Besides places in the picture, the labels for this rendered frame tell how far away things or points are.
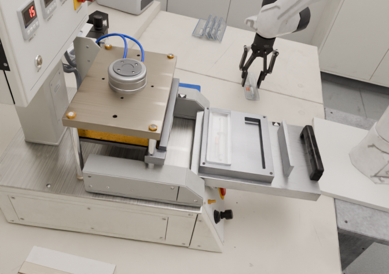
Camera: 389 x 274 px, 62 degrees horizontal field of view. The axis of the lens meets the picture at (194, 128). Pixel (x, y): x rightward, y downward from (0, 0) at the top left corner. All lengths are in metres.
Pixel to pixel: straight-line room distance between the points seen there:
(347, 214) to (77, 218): 0.75
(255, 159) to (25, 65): 0.51
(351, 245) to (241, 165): 0.90
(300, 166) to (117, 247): 0.48
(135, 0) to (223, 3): 1.69
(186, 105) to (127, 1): 0.92
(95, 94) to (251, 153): 0.37
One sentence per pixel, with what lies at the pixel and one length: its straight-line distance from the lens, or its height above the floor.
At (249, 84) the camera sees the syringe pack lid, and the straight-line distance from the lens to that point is 1.36.
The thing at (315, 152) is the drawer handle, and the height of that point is 1.01.
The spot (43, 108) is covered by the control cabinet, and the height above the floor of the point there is 1.04.
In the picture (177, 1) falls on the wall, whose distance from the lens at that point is 3.34.
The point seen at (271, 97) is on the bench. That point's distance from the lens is 1.37.
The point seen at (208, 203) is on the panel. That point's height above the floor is 0.90.
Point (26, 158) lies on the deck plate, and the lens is 0.83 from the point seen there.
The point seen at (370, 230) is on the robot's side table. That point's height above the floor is 0.75.
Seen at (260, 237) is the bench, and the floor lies 0.75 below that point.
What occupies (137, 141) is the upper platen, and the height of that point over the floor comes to 1.05.
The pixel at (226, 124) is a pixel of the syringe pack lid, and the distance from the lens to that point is 0.79.
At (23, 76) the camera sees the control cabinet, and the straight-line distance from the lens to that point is 0.57.
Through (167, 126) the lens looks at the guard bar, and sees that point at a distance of 0.69.
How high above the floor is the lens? 1.53
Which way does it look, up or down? 43 degrees down
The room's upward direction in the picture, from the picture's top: 11 degrees clockwise
